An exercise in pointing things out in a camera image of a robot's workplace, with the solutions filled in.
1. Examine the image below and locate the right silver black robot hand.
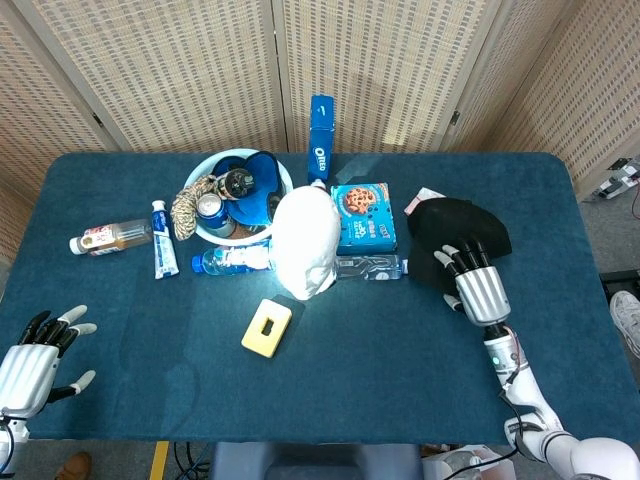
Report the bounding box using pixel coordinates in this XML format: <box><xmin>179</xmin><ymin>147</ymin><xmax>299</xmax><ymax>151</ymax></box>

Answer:
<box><xmin>433</xmin><ymin>239</ymin><xmax>512</xmax><ymax>329</ymax></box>

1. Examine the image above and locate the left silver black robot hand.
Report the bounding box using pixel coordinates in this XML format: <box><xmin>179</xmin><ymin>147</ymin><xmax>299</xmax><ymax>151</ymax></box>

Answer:
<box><xmin>0</xmin><ymin>304</ymin><xmax>99</xmax><ymax>419</ymax></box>

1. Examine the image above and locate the black baseball cap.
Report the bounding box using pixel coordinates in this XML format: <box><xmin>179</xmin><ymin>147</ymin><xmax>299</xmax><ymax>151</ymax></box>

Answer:
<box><xmin>406</xmin><ymin>197</ymin><xmax>513</xmax><ymax>295</ymax></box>

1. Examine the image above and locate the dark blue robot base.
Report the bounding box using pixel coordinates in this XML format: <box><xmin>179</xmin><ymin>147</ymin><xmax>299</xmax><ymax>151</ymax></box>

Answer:
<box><xmin>208</xmin><ymin>442</ymin><xmax>426</xmax><ymax>480</ymax></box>

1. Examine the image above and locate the brown shoe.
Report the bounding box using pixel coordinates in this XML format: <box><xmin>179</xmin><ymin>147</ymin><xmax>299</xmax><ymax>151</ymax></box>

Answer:
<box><xmin>53</xmin><ymin>451</ymin><xmax>93</xmax><ymax>480</ymax></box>

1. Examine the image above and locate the clear water bottle white cap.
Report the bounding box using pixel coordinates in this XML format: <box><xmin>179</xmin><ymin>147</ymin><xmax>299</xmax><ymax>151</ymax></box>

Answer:
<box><xmin>335</xmin><ymin>253</ymin><xmax>410</xmax><ymax>281</ymax></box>

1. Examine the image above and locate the pink wet wipes pack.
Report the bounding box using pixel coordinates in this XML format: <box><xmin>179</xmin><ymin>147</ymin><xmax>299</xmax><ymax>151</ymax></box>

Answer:
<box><xmin>404</xmin><ymin>187</ymin><xmax>446</xmax><ymax>216</ymax></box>

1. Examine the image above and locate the blue cookie box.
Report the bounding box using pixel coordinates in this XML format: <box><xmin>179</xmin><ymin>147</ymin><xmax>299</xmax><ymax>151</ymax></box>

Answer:
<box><xmin>330</xmin><ymin>182</ymin><xmax>399</xmax><ymax>255</ymax></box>

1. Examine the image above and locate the white sneaker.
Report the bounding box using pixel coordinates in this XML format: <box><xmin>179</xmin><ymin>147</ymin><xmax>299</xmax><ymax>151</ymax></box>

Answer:
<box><xmin>609</xmin><ymin>290</ymin><xmax>640</xmax><ymax>359</ymax></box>

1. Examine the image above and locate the amber tea bottle white cap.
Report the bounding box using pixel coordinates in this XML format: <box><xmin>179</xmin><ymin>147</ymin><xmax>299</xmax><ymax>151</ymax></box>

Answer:
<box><xmin>69</xmin><ymin>218</ymin><xmax>154</xmax><ymax>257</ymax></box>

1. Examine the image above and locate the white power strip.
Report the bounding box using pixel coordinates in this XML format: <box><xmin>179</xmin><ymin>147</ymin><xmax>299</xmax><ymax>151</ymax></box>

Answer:
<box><xmin>597</xmin><ymin>157</ymin><xmax>640</xmax><ymax>201</ymax></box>

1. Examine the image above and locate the white foam mannequin head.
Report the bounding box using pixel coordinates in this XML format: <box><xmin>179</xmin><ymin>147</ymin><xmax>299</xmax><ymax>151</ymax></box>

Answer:
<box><xmin>269</xmin><ymin>183</ymin><xmax>341</xmax><ymax>301</ymax></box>

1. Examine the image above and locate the blue white toothpaste tube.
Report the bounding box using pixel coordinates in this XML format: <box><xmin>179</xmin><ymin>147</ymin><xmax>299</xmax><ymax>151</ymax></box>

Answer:
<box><xmin>151</xmin><ymin>199</ymin><xmax>180</xmax><ymax>280</ymax></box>

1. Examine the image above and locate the blue Oreo box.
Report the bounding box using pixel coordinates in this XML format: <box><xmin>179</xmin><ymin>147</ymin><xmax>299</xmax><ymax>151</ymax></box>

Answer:
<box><xmin>306</xmin><ymin>94</ymin><xmax>336</xmax><ymax>184</ymax></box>

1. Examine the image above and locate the yellow sponge with rectangular hole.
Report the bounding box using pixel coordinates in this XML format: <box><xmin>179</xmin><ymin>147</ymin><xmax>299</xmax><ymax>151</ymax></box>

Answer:
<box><xmin>240</xmin><ymin>298</ymin><xmax>294</xmax><ymax>359</ymax></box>

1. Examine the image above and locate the blue label soda bottle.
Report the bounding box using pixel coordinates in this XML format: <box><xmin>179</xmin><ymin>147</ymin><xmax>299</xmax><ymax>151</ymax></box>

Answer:
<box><xmin>191</xmin><ymin>239</ymin><xmax>275</xmax><ymax>276</ymax></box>

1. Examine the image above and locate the blue soda can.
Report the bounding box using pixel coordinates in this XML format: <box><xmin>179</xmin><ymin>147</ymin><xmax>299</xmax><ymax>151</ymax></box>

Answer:
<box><xmin>196</xmin><ymin>193</ymin><xmax>229</xmax><ymax>230</ymax></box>

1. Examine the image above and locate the blue fabric item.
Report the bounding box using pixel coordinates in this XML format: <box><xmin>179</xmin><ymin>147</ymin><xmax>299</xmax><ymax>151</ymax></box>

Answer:
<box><xmin>215</xmin><ymin>151</ymin><xmax>279</xmax><ymax>226</ymax></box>

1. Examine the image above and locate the light blue plastic basin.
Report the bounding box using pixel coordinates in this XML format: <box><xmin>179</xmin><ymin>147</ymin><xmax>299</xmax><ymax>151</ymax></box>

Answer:
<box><xmin>182</xmin><ymin>148</ymin><xmax>293</xmax><ymax>246</ymax></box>

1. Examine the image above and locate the dark brown drink bottle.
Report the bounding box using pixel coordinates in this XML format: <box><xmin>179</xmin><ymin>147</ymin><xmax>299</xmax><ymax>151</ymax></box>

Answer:
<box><xmin>214</xmin><ymin>168</ymin><xmax>255</xmax><ymax>201</ymax></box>

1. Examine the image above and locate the woven folding screen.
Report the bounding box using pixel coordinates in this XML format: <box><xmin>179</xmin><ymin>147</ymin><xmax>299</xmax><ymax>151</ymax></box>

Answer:
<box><xmin>0</xmin><ymin>0</ymin><xmax>640</xmax><ymax>201</ymax></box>

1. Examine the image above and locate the beige brown rope ball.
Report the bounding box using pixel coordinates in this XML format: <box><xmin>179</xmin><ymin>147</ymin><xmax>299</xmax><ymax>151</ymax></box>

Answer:
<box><xmin>170</xmin><ymin>175</ymin><xmax>219</xmax><ymax>241</ymax></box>

